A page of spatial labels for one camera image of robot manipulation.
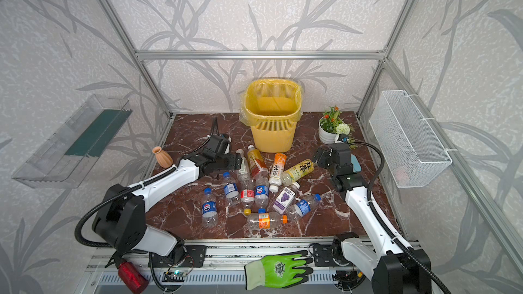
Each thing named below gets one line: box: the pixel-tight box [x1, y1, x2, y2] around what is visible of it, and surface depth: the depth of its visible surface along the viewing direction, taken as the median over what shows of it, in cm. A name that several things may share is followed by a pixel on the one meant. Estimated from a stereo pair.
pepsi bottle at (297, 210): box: [286, 193, 323, 221], surface depth 83 cm
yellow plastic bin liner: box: [239, 78, 304, 127], surface depth 96 cm
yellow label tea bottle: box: [280, 159, 317, 186], surface depth 91 cm
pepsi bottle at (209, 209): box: [201, 187, 218, 228], surface depth 82 cm
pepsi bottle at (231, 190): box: [223, 171, 241, 207], surface depth 88 cm
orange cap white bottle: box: [268, 152, 287, 194], surface depth 93 cm
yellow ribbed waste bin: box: [243, 78, 302, 154], surface depth 98 cm
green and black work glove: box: [244, 250, 314, 291], surface depth 71 cm
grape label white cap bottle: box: [273, 181, 301, 215], surface depth 86 cm
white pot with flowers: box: [318, 104, 355, 145], surface depth 100 cm
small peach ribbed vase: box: [152, 146, 174, 169], surface depth 95 cm
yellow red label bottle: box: [247, 144, 269, 177], surface depth 95 cm
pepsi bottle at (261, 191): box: [254, 170, 270, 214], surface depth 87 cm
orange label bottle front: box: [246, 211, 289, 231], surface depth 81 cm
